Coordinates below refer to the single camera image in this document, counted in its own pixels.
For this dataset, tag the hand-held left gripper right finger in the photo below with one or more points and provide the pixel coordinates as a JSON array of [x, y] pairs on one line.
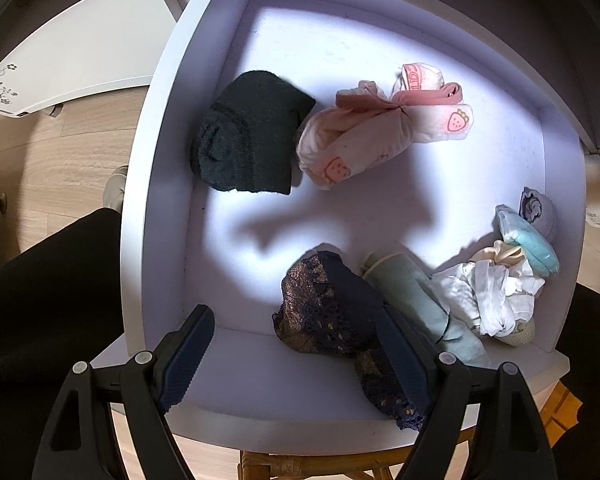
[[405, 365]]

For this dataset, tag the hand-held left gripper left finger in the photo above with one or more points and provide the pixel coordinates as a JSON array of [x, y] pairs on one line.
[[190, 360]]

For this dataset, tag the navy lace underwear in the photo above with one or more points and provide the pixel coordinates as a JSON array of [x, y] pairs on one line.
[[325, 305]]

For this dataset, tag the pale ribbed knit sock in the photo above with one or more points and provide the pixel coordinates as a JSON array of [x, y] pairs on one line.
[[520, 335]]

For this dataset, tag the teal garment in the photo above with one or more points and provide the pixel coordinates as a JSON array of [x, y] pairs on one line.
[[535, 250]]

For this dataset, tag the dark green knit sock bundle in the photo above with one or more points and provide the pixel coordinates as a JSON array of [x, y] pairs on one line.
[[245, 135]]

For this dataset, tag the white drawer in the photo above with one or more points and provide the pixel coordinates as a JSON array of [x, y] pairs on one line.
[[330, 50]]

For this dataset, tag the sage green rolled garment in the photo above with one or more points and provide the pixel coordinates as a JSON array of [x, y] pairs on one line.
[[415, 290]]

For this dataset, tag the white crumpled cloth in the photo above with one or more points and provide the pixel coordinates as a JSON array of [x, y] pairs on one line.
[[485, 290]]

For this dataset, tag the rattan stool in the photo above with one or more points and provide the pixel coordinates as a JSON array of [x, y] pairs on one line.
[[290, 462]]

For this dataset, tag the beige folded garment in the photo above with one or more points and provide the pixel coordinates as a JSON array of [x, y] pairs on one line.
[[502, 252]]

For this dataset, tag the person's left leg black trousers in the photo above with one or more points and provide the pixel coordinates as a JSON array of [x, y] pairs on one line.
[[40, 310]]

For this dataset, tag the person's leg black trousers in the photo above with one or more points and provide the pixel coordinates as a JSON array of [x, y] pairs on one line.
[[595, 360], [40, 310]]

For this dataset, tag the beige slipper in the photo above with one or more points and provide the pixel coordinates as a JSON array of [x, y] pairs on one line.
[[114, 192]]

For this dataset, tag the person's right leg black trousers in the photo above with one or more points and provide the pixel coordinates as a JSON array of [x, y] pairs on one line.
[[595, 360]]

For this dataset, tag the lavender folded garment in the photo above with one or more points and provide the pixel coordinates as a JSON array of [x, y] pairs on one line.
[[545, 215]]

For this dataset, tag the pink strawberry print garment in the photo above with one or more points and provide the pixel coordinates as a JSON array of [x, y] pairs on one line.
[[360, 130]]

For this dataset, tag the white floral cabinet door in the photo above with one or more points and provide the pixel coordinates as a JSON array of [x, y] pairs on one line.
[[80, 45]]

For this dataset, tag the white dresser frame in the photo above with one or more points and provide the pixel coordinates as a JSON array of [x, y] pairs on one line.
[[570, 75]]

